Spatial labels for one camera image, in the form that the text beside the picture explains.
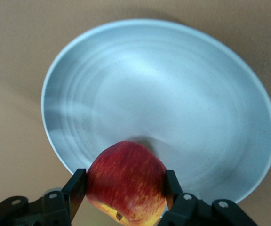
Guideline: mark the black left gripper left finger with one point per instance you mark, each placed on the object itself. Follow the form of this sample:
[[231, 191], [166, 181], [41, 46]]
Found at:
[[55, 207]]

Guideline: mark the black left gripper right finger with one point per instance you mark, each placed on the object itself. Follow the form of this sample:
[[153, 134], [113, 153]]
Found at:
[[192, 212]]

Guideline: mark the red apple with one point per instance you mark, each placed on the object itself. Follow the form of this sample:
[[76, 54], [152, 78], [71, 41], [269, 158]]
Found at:
[[126, 181]]

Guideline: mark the light blue plate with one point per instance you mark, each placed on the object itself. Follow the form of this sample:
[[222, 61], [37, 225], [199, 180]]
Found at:
[[161, 94]]

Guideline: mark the brown table mat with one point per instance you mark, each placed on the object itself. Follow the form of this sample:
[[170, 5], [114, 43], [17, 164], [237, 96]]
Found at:
[[13, 70]]

